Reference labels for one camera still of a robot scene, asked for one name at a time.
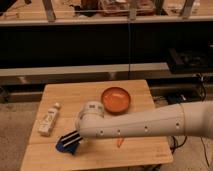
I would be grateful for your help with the black power adapter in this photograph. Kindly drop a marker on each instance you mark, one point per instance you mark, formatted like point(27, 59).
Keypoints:
point(175, 98)

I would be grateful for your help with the black white striped gripper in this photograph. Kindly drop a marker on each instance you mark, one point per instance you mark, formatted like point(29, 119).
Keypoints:
point(70, 138)

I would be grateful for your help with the wooden table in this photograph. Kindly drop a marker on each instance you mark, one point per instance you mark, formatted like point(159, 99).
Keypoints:
point(41, 154)

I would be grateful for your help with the white bottle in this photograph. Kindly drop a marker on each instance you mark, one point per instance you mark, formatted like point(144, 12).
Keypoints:
point(48, 122)

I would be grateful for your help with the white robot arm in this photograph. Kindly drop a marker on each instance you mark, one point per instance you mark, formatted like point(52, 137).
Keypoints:
point(189, 119)

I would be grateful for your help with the orange carrot toy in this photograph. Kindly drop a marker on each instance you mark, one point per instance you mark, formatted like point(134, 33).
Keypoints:
point(120, 142)

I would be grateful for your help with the orange plate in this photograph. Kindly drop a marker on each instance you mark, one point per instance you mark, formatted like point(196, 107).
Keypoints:
point(116, 100)

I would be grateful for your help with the black box on shelf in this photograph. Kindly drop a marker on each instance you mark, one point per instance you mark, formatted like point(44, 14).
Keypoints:
point(187, 62)

